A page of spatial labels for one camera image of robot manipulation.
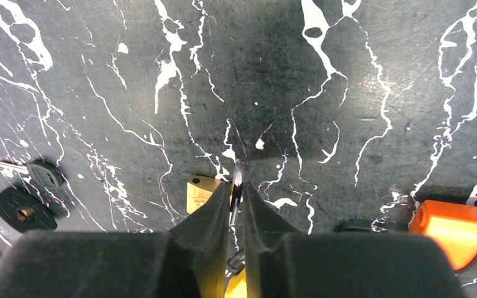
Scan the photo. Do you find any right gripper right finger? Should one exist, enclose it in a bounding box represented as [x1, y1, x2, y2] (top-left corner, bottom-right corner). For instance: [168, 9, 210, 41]
[242, 184, 465, 297]

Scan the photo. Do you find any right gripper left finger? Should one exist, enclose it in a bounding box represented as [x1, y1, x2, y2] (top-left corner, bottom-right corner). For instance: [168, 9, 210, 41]
[0, 182, 230, 297]

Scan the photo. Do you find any small brass padlock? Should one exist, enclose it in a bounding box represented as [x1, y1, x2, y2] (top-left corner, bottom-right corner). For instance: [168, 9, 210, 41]
[186, 159, 245, 227]

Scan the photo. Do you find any black-headed padlock key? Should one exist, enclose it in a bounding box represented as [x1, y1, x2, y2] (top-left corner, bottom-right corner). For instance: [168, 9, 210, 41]
[0, 160, 64, 188]

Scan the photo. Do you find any black padlock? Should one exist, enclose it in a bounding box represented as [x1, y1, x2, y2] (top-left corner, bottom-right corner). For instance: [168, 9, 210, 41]
[0, 187, 58, 256]

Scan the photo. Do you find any yellow padlock with keys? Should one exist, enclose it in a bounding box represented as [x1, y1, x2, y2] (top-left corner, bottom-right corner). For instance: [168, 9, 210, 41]
[224, 248, 247, 298]

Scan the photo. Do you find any orange padlock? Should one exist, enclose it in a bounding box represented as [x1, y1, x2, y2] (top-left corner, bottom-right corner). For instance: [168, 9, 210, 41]
[333, 199, 477, 274]

